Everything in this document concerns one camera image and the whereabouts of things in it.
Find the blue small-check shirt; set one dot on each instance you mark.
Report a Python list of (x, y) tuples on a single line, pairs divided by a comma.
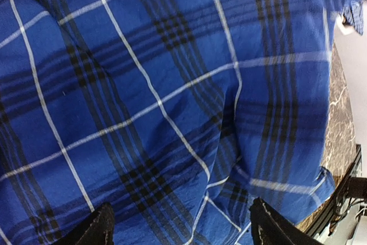
[(353, 18)]

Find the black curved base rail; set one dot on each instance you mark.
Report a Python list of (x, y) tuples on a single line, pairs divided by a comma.
[(350, 192)]

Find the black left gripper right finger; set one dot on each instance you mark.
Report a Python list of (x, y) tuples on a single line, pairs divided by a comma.
[(270, 227)]

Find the blue plaid long sleeve shirt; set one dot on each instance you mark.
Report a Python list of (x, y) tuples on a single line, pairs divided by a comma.
[(179, 113)]

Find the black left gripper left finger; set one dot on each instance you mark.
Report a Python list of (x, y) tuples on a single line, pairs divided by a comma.
[(97, 228)]

